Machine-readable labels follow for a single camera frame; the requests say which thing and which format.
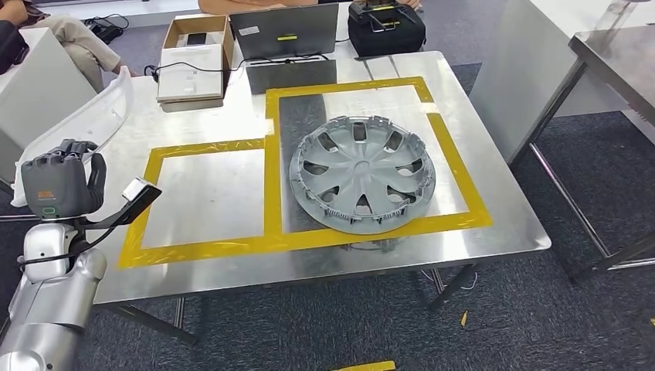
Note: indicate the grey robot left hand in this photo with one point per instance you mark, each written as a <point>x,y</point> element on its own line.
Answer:
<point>61,184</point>

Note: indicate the brown cardboard box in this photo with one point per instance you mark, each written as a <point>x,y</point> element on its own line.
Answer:
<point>176,30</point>

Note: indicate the black power adapter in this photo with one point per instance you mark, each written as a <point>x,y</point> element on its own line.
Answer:
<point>105,30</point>

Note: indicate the white foam tray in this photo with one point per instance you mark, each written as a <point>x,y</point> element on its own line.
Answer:
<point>189,77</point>

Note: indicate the silver wheel hubcap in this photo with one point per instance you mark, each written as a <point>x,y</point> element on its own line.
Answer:
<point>361,169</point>

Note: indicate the white steel-legged workbench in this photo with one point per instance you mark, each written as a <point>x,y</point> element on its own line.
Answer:
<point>511,77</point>
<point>215,118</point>

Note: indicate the yellow tape scrap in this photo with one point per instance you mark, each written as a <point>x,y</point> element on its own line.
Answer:
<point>463,318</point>

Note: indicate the grey laptop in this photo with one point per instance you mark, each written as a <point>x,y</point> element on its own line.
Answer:
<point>286,30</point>

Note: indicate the yellow floor tape square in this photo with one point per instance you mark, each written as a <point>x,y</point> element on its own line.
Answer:
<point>368,366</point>

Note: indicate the white curved plastic part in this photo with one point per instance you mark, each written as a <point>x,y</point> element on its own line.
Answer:
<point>87,123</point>

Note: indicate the black carry case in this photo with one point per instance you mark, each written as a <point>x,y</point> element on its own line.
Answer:
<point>386,33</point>

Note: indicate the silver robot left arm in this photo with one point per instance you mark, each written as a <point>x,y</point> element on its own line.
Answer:
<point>51,307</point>

